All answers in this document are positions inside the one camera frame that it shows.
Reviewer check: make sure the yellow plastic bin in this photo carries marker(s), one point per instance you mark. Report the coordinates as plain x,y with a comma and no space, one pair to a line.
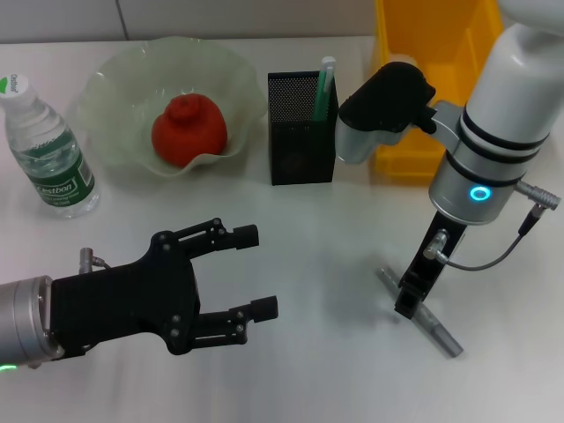
418,31

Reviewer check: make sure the pale green glass fruit plate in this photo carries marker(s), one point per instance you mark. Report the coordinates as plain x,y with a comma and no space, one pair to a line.
123,88

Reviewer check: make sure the silver left gripper connector stub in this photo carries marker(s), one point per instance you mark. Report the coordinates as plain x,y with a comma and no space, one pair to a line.
88,260

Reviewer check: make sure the clear water bottle green label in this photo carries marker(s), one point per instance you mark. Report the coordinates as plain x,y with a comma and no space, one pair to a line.
53,158

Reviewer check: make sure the red-orange fruit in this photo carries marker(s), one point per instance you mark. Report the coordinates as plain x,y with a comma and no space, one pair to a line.
189,132

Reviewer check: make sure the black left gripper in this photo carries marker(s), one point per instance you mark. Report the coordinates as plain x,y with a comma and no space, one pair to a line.
123,304

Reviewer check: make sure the mint green pen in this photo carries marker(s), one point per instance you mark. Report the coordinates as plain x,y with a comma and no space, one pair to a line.
324,92

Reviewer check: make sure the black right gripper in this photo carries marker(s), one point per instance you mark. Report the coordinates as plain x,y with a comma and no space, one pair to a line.
434,255

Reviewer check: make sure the black mesh pen holder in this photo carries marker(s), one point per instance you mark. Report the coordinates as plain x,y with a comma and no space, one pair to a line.
299,150

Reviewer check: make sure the grey pen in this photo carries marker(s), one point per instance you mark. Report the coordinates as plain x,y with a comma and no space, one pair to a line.
440,332

